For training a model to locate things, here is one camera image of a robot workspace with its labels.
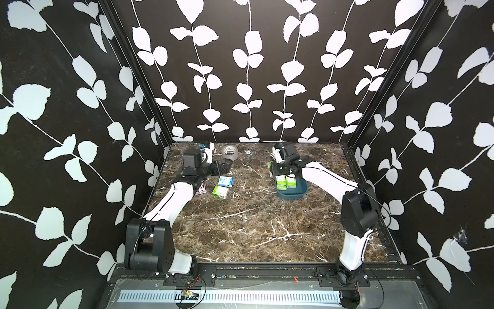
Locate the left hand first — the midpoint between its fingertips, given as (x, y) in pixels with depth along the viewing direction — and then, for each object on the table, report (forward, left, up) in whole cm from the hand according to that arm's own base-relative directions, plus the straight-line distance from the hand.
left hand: (225, 158), depth 85 cm
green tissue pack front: (-4, -27, -16) cm, 31 cm away
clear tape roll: (+23, 0, -20) cm, 30 cm away
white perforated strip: (-50, -2, -21) cm, 54 cm away
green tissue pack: (-3, -33, -17) cm, 37 cm away
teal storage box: (-7, -34, -21) cm, 41 cm away
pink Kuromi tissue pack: (-5, +14, -18) cm, 23 cm away
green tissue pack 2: (-6, +4, -19) cm, 20 cm away
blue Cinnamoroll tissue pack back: (+1, +2, -20) cm, 20 cm away
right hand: (+1, -22, -7) cm, 23 cm away
